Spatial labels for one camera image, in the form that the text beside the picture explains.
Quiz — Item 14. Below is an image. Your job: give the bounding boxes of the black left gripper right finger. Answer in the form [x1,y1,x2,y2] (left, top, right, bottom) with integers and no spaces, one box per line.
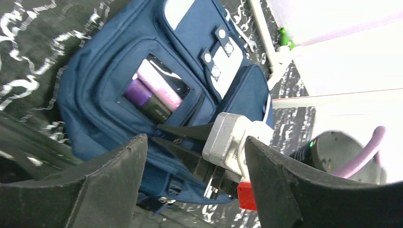
[246,136,403,228]

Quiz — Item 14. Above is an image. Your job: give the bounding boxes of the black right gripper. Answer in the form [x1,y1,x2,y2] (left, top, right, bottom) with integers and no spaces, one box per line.
[152,123,241,199]

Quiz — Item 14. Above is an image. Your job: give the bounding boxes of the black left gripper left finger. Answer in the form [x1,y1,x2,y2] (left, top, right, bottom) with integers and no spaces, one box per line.
[0,134,147,228]

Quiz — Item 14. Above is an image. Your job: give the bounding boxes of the pink highlighter pen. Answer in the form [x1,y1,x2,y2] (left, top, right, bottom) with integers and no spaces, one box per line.
[137,59,182,112]

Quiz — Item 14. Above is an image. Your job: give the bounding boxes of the purple marker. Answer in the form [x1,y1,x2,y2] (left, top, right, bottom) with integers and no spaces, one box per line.
[124,79,172,124]

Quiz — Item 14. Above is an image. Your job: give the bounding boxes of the navy blue student backpack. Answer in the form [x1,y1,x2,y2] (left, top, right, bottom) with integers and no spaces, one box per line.
[58,0,273,211]

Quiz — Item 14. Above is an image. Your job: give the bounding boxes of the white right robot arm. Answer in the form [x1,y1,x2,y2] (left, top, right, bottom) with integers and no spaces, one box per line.
[152,113,386,199]

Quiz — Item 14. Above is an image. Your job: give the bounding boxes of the silver wrench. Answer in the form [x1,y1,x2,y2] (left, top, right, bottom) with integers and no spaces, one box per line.
[226,14,257,53]

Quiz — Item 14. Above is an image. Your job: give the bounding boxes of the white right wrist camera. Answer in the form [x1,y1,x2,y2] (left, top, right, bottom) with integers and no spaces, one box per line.
[202,113,274,182]

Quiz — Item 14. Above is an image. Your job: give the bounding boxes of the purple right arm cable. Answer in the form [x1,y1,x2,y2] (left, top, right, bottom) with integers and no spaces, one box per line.
[332,125,387,179]

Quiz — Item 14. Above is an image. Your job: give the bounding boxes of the white PVC pipe frame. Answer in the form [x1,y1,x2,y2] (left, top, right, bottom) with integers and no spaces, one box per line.
[248,0,318,109]

